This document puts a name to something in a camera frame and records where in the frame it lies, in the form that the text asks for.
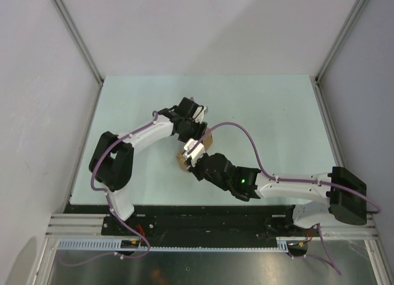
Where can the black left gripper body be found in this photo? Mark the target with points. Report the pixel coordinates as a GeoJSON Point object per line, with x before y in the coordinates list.
{"type": "Point", "coordinates": [192, 130]}

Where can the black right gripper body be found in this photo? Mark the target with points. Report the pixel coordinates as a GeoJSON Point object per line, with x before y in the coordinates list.
{"type": "Point", "coordinates": [200, 174]}

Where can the brown cardboard express box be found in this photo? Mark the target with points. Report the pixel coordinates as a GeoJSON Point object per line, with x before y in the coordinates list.
{"type": "Point", "coordinates": [207, 142]}

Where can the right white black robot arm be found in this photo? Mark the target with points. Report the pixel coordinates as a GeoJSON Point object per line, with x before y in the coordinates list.
{"type": "Point", "coordinates": [337, 196]}

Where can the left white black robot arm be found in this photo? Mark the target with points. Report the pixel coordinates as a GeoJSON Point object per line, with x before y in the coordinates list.
{"type": "Point", "coordinates": [112, 161]}

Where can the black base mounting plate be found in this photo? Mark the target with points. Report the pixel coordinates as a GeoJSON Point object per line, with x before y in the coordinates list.
{"type": "Point", "coordinates": [210, 225]}

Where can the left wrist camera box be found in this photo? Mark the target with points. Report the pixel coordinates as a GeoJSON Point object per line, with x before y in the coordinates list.
{"type": "Point", "coordinates": [198, 112]}

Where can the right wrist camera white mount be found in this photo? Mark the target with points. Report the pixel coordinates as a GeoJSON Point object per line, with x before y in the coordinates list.
{"type": "Point", "coordinates": [192, 151]}

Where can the grey slotted cable duct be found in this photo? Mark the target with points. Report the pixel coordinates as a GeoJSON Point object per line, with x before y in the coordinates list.
{"type": "Point", "coordinates": [126, 245]}

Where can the aluminium front rail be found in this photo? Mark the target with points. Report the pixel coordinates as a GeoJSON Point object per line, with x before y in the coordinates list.
{"type": "Point", "coordinates": [93, 225]}

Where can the aluminium frame post left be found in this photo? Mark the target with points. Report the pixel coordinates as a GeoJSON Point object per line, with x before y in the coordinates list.
{"type": "Point", "coordinates": [75, 35]}

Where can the aluminium frame post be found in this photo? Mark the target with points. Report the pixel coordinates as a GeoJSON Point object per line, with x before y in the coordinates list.
{"type": "Point", "coordinates": [75, 35]}
{"type": "Point", "coordinates": [349, 24]}

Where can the aluminium frame post right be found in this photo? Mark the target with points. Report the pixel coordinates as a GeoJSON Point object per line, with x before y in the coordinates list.
{"type": "Point", "coordinates": [349, 24]}

